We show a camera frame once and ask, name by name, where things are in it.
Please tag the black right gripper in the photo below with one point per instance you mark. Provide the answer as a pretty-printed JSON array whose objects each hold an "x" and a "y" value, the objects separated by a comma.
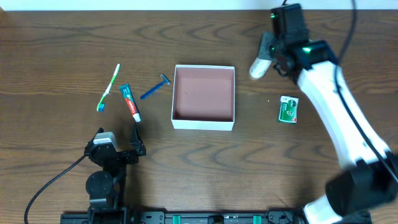
[{"x": 268, "y": 50}]

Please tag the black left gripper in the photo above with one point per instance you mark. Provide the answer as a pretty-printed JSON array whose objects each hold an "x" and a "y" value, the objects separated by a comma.
[{"x": 123, "y": 155}]

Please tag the white Pantene tube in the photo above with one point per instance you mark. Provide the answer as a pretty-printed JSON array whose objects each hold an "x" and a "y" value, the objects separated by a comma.
[{"x": 259, "y": 68}]

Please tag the green soap packet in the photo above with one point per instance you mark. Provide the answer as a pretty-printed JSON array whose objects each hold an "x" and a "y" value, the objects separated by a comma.
[{"x": 288, "y": 109}]

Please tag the white box pink inside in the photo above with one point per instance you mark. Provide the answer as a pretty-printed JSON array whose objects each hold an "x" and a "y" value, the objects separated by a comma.
[{"x": 203, "y": 97}]

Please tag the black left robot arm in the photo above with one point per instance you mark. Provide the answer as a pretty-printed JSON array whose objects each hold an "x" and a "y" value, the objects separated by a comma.
[{"x": 106, "y": 187}]

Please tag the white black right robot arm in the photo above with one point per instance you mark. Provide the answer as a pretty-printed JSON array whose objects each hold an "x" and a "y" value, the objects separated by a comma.
[{"x": 369, "y": 167}]

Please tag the green white toothbrush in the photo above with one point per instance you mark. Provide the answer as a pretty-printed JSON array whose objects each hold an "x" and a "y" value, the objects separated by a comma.
[{"x": 101, "y": 104}]

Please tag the Colgate toothpaste tube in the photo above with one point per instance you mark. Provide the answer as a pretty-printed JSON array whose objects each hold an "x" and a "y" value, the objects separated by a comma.
[{"x": 127, "y": 95}]

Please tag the blue disposable razor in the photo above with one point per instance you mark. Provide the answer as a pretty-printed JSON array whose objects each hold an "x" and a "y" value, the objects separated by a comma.
[{"x": 165, "y": 81}]

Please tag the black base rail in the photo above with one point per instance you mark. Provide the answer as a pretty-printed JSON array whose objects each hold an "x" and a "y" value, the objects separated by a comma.
[{"x": 202, "y": 218}]

